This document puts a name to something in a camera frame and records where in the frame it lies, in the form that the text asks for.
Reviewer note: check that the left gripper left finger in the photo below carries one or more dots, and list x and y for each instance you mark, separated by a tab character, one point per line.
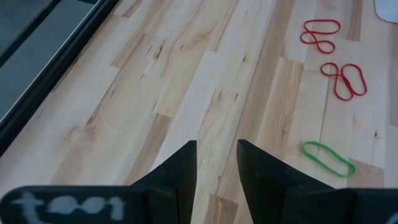
174	193

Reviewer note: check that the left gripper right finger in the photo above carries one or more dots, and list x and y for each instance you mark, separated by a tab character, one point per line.
273	193

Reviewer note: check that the green rubber band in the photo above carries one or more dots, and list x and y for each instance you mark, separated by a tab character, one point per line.
303	148

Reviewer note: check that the red rubber band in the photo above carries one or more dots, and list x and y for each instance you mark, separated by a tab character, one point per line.
340	77
323	32

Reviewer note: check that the white plastic bin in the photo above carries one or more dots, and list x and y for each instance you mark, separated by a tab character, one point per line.
388	9

